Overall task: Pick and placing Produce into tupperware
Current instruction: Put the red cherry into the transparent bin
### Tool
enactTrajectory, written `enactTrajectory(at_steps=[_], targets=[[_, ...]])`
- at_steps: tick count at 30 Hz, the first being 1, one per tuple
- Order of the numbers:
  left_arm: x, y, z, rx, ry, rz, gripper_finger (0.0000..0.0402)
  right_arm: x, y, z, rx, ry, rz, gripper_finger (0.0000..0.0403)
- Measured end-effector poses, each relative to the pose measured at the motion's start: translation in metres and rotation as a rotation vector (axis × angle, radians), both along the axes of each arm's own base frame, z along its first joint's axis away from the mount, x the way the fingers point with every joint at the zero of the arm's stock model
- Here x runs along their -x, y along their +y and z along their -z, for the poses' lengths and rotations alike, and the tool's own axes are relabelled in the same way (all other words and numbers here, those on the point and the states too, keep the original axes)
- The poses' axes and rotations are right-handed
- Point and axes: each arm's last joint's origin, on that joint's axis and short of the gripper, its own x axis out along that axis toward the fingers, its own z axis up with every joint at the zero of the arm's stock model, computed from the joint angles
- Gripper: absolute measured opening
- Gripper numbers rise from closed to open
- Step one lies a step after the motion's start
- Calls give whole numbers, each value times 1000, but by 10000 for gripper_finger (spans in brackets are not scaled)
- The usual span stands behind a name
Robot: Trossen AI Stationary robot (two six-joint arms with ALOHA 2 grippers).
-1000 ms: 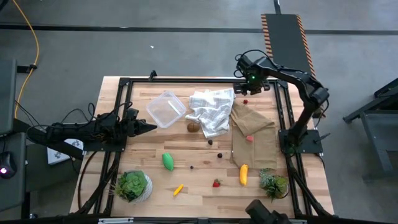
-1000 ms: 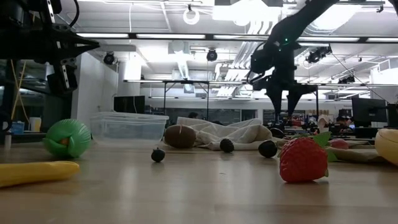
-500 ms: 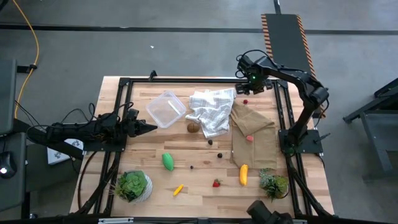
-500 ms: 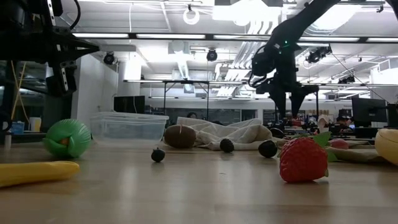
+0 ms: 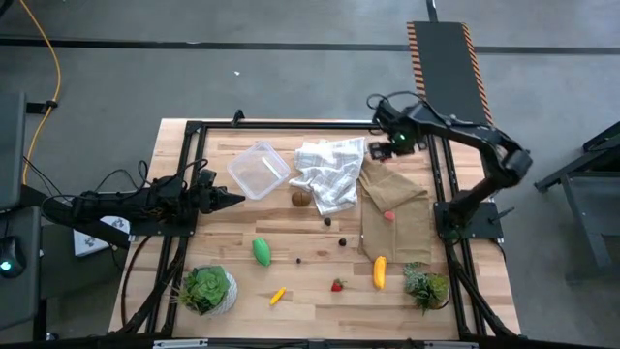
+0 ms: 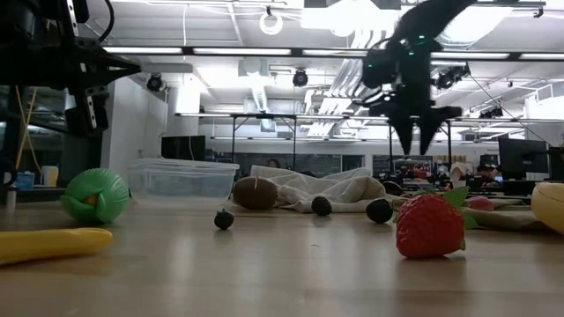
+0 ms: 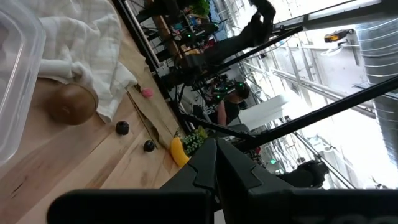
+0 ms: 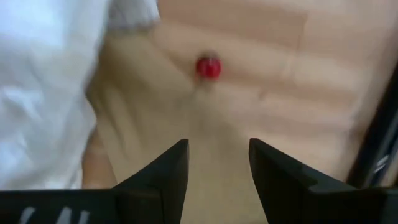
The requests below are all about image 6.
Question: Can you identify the black computer monitor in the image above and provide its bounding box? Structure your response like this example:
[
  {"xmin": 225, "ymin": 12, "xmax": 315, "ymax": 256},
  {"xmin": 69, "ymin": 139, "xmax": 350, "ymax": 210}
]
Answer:
[
  {"xmin": 497, "ymin": 137, "xmax": 550, "ymax": 181},
  {"xmin": 160, "ymin": 135, "xmax": 207, "ymax": 162}
]

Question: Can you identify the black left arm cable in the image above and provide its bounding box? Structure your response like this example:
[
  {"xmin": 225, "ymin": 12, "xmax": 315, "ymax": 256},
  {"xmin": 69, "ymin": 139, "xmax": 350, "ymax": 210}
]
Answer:
[{"xmin": 97, "ymin": 0, "xmax": 116, "ymax": 44}]

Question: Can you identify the green toy vegetable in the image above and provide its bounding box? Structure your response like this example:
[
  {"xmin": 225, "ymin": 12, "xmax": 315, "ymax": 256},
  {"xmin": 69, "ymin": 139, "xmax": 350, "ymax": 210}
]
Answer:
[{"xmin": 60, "ymin": 167, "xmax": 131, "ymax": 225}]

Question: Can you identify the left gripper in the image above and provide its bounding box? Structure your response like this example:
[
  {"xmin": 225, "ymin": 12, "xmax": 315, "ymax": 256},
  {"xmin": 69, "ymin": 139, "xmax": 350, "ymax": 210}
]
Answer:
[{"xmin": 56, "ymin": 0, "xmax": 142, "ymax": 136}]

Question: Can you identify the white checked kitchen towel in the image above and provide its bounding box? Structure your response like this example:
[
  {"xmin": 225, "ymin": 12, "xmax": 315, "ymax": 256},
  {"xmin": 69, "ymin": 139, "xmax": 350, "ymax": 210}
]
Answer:
[{"xmin": 249, "ymin": 165, "xmax": 391, "ymax": 214}]

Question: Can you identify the white plastic jug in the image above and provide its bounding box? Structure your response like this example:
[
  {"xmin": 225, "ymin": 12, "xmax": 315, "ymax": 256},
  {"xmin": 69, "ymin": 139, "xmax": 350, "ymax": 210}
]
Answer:
[{"xmin": 41, "ymin": 165, "xmax": 60, "ymax": 188}]

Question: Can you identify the white ring light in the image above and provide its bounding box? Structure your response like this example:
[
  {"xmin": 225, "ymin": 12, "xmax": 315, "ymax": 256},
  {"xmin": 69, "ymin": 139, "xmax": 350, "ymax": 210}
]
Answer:
[{"xmin": 258, "ymin": 11, "xmax": 284, "ymax": 36}]

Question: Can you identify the black background table frame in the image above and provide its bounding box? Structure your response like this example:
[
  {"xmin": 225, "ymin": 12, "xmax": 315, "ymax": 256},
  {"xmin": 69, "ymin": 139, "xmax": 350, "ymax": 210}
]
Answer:
[
  {"xmin": 229, "ymin": 113, "xmax": 299, "ymax": 171},
  {"xmin": 386, "ymin": 118, "xmax": 454, "ymax": 178}
]

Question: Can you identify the black ceiling light rail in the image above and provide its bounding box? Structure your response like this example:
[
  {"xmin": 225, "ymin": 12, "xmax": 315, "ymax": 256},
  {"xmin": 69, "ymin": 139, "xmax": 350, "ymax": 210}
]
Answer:
[{"xmin": 100, "ymin": 45, "xmax": 564, "ymax": 63}]

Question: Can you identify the brown toy kiwi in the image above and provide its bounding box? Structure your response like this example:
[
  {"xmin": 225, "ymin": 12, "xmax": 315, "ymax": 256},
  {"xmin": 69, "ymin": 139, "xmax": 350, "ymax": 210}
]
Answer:
[{"xmin": 232, "ymin": 175, "xmax": 279, "ymax": 211}]

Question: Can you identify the yellow cable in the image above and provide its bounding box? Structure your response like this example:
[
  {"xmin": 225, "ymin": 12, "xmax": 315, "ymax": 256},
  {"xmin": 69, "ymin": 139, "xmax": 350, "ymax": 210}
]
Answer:
[{"xmin": 14, "ymin": 85, "xmax": 40, "ymax": 172}]

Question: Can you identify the red toy strawberry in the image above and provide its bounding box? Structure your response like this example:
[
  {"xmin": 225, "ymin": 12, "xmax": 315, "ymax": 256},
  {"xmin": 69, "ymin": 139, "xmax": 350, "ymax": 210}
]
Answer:
[{"xmin": 393, "ymin": 185, "xmax": 471, "ymax": 260}]

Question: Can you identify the yellow toy banana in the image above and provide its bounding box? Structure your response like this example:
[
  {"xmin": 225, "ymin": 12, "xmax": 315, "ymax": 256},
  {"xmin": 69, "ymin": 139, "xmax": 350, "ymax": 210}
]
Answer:
[{"xmin": 531, "ymin": 181, "xmax": 564, "ymax": 234}]

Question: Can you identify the pink wrinkled toy fruit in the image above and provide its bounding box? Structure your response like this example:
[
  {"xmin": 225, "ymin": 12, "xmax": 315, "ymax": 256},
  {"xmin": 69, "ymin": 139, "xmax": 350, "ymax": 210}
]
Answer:
[{"xmin": 465, "ymin": 195, "xmax": 495, "ymax": 212}]

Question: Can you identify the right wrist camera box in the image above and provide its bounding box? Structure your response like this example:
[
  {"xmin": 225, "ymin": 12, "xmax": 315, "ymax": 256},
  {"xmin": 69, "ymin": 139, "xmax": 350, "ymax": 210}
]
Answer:
[{"xmin": 367, "ymin": 92, "xmax": 396, "ymax": 118}]

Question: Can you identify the small yellow toy pepper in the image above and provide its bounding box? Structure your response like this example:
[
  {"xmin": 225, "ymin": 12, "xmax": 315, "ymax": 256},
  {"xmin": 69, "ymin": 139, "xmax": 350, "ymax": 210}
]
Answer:
[{"xmin": 0, "ymin": 227, "xmax": 115, "ymax": 267}]

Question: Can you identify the clear plastic tupperware container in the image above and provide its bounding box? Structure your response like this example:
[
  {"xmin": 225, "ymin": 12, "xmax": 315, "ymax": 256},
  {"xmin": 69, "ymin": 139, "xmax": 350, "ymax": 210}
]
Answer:
[{"xmin": 127, "ymin": 158, "xmax": 241, "ymax": 204}]

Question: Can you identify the blue box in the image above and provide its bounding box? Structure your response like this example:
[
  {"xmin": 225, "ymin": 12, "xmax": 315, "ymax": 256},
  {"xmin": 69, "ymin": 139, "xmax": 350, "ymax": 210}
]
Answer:
[{"xmin": 15, "ymin": 171, "xmax": 35, "ymax": 191}]

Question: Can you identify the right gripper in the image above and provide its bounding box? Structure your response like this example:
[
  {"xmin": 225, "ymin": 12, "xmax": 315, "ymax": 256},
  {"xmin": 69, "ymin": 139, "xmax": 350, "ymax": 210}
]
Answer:
[{"xmin": 390, "ymin": 83, "xmax": 463, "ymax": 156}]

